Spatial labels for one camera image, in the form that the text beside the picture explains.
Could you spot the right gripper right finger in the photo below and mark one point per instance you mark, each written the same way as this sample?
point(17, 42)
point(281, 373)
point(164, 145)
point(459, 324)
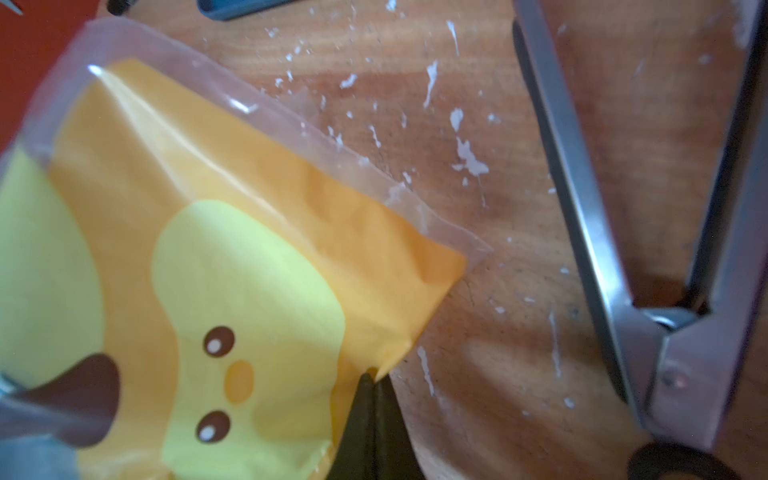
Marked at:
point(395, 458)

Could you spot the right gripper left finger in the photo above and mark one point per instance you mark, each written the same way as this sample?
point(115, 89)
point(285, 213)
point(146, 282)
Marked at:
point(356, 455)

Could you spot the blue plastic tray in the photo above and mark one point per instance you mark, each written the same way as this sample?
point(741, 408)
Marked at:
point(225, 10)

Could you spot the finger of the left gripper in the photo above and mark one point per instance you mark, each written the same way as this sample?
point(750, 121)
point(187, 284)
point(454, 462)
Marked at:
point(77, 408)

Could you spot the black metal tongs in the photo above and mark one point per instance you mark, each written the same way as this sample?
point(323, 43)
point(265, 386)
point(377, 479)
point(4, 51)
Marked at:
point(674, 360)

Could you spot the clear resealable bag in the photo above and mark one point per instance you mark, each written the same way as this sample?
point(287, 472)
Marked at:
point(241, 268)

